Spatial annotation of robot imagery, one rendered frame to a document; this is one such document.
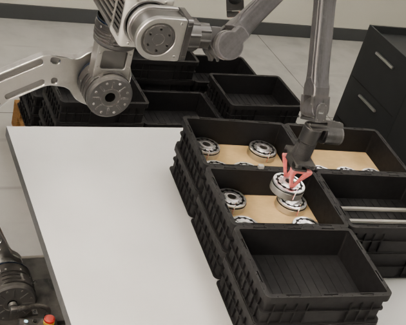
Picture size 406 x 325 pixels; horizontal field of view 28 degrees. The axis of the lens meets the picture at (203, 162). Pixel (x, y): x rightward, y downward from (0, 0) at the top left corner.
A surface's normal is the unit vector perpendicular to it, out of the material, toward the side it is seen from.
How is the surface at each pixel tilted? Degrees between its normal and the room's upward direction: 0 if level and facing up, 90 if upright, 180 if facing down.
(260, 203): 0
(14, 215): 0
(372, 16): 90
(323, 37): 64
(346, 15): 90
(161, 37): 90
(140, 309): 0
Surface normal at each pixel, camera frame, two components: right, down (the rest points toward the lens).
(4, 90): 0.36, 0.58
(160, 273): 0.25, -0.81
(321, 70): 0.38, 0.15
